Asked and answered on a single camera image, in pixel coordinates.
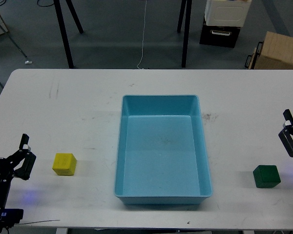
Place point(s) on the yellow cube block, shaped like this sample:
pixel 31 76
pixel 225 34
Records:
pixel 64 164

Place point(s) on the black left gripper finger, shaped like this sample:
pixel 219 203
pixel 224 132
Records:
pixel 21 163

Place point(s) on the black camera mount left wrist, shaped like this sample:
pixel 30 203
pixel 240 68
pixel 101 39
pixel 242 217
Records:
pixel 10 217

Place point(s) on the green cube block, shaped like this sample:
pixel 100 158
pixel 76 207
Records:
pixel 266 176

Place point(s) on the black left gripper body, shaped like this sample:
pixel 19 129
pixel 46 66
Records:
pixel 5 181

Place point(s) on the white storage box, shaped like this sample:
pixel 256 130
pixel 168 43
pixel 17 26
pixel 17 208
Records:
pixel 231 13

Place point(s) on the light blue plastic bin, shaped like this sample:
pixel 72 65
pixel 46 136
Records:
pixel 162 156

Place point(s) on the black trestle leg right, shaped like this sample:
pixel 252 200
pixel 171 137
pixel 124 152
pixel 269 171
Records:
pixel 184 18

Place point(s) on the black storage box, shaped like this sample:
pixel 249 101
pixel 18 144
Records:
pixel 222 36

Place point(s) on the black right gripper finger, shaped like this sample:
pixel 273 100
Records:
pixel 286 134

